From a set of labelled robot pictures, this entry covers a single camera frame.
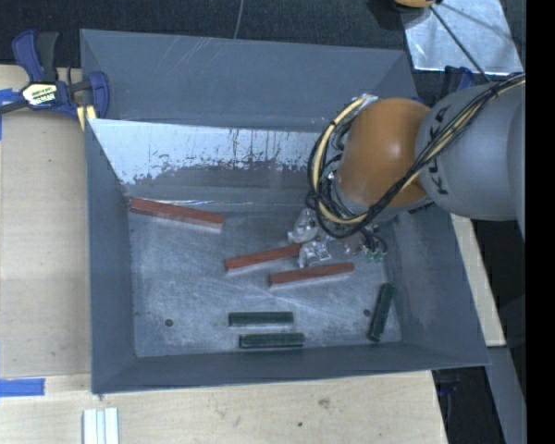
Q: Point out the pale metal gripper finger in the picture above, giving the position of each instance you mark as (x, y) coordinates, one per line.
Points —
(304, 229)
(311, 253)

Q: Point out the red-brown flat block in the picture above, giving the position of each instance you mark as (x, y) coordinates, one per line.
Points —
(310, 275)
(259, 259)
(176, 213)

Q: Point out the dark green flat block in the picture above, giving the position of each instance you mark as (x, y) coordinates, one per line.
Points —
(381, 312)
(272, 340)
(260, 318)

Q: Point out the grey metal bin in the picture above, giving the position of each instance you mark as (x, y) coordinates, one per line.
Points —
(189, 266)

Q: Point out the pale wood flat board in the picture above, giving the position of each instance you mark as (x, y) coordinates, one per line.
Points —
(41, 248)

